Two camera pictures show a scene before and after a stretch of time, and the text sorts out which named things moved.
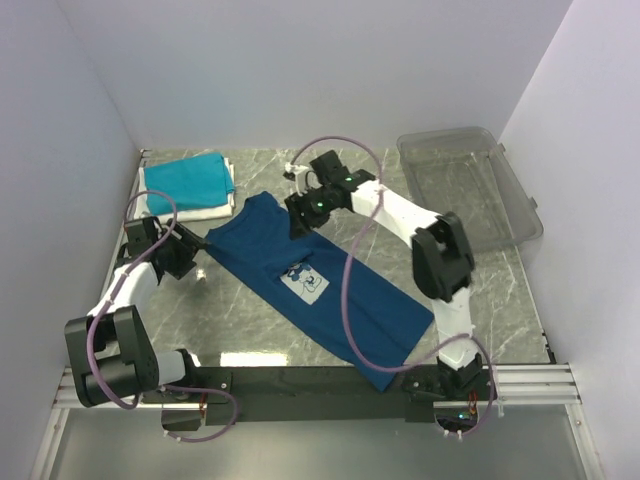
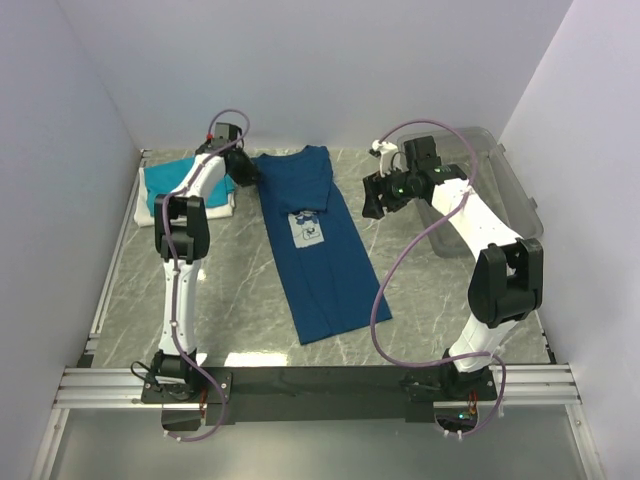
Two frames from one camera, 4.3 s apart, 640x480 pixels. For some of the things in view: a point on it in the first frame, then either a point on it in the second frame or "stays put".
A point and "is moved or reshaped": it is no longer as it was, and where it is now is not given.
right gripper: (297, 205) -> (374, 186)
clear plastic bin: (463, 170) stays put
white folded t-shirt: (142, 202) stays put
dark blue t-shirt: (297, 283) is moved or reshaped
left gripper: (188, 243) -> (247, 177)
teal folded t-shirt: (193, 183) stays put
